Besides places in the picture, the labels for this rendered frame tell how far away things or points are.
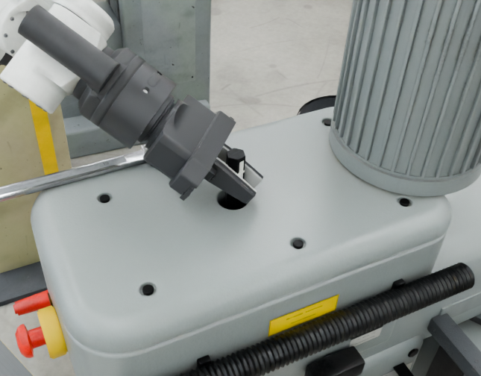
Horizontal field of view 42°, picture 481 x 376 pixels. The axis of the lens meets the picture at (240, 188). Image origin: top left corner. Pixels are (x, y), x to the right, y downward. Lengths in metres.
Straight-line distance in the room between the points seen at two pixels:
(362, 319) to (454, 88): 0.28
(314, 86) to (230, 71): 0.60
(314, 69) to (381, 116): 3.95
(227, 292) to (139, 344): 0.10
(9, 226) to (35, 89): 2.36
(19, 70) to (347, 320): 0.44
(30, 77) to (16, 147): 2.08
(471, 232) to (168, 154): 0.48
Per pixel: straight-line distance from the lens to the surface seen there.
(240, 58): 4.70
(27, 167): 2.82
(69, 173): 0.76
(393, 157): 0.74
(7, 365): 2.44
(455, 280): 0.82
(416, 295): 0.78
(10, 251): 3.13
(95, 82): 0.63
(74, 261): 0.67
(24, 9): 0.76
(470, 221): 0.97
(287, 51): 4.83
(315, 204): 0.73
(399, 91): 0.69
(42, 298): 0.88
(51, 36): 0.64
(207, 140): 0.67
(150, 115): 0.65
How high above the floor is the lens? 2.39
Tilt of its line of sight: 42 degrees down
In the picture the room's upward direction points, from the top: 4 degrees clockwise
